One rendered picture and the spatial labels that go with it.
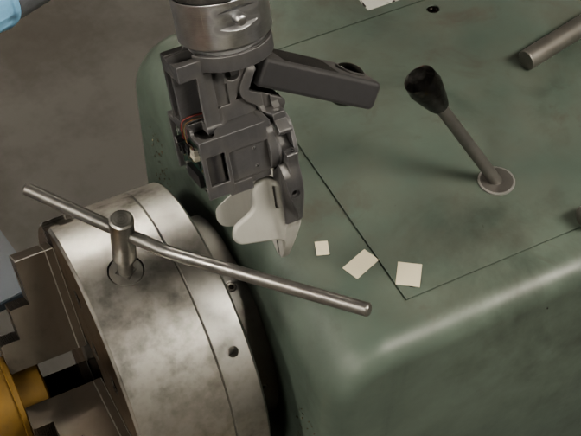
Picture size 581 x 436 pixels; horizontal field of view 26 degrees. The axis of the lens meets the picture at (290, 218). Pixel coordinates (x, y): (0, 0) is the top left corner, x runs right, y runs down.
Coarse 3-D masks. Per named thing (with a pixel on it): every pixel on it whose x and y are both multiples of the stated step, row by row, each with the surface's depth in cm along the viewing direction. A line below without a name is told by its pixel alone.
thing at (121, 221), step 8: (112, 216) 109; (120, 216) 109; (128, 216) 109; (112, 224) 109; (120, 224) 109; (128, 224) 109; (112, 232) 110; (120, 232) 109; (128, 232) 110; (112, 240) 111; (120, 240) 110; (112, 248) 112; (120, 248) 111; (128, 248) 112; (136, 248) 113; (112, 256) 114; (120, 256) 112; (128, 256) 113; (136, 256) 114; (120, 264) 113; (128, 264) 114; (120, 272) 116; (128, 272) 116
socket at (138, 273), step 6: (114, 264) 117; (138, 264) 117; (108, 270) 116; (114, 270) 116; (138, 270) 117; (108, 276) 116; (114, 276) 116; (120, 276) 116; (132, 276) 116; (138, 276) 116; (114, 282) 116; (120, 282) 116; (126, 282) 116; (132, 282) 116
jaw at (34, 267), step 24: (48, 240) 126; (24, 264) 122; (48, 264) 123; (24, 288) 123; (48, 288) 123; (24, 312) 123; (48, 312) 124; (72, 312) 125; (24, 336) 123; (48, 336) 124; (72, 336) 125; (24, 360) 123
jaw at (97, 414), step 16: (96, 384) 124; (48, 400) 123; (64, 400) 123; (80, 400) 123; (96, 400) 122; (112, 400) 122; (32, 416) 121; (48, 416) 121; (64, 416) 121; (80, 416) 121; (96, 416) 121; (112, 416) 121; (48, 432) 121; (64, 432) 120; (80, 432) 120; (96, 432) 119; (112, 432) 119; (128, 432) 119
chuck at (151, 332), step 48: (96, 240) 119; (96, 288) 115; (144, 288) 116; (96, 336) 116; (144, 336) 114; (192, 336) 115; (144, 384) 114; (192, 384) 115; (144, 432) 114; (192, 432) 116
